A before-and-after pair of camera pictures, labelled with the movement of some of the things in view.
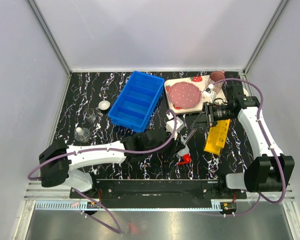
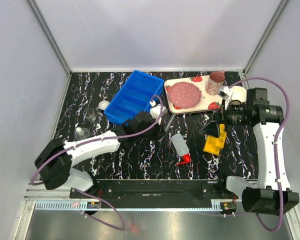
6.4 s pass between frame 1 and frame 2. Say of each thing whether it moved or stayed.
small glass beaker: stayed
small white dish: stayed
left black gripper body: moved
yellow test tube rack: stayed
